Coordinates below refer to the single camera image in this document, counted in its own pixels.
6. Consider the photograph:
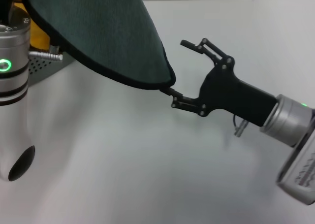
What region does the silver left wrist cable connector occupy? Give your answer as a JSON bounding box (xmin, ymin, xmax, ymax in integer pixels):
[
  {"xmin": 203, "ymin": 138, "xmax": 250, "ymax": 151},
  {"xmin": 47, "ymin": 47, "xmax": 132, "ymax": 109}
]
[{"xmin": 28, "ymin": 45, "xmax": 63, "ymax": 62}]

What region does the grey-green perforated storage box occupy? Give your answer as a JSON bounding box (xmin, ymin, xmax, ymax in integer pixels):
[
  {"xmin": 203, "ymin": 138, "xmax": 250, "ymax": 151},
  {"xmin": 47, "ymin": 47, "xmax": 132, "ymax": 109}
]
[{"xmin": 28, "ymin": 54, "xmax": 74, "ymax": 86}]

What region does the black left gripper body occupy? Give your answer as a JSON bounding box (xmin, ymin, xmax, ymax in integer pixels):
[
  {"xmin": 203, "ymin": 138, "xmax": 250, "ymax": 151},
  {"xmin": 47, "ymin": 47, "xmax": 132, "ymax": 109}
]
[{"xmin": 0, "ymin": 0, "xmax": 19, "ymax": 25}]

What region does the yellow and green towel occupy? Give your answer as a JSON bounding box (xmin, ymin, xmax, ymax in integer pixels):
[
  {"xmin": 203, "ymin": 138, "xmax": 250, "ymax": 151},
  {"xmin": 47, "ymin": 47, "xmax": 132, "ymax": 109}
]
[{"xmin": 14, "ymin": 0, "xmax": 177, "ymax": 91}]

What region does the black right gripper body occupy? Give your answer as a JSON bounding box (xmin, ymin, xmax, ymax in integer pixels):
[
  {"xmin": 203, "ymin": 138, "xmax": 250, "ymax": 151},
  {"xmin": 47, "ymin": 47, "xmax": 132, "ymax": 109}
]
[{"xmin": 196, "ymin": 55, "xmax": 277, "ymax": 128}]

